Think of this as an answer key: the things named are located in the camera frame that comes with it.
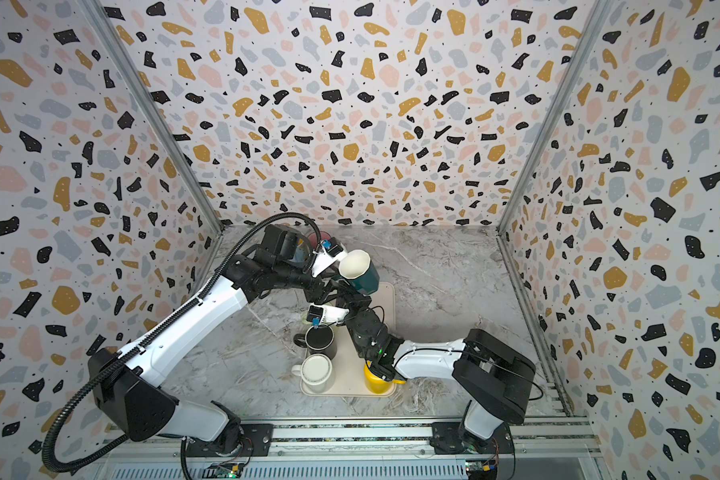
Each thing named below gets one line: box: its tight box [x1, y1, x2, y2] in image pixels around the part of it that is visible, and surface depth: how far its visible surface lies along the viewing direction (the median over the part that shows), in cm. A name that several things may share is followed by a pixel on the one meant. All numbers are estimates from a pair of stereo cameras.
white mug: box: [291, 353, 333, 393], surface depth 80 cm
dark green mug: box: [338, 249, 380, 295], surface depth 75 cm
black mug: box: [293, 324, 337, 359], surface depth 83 cm
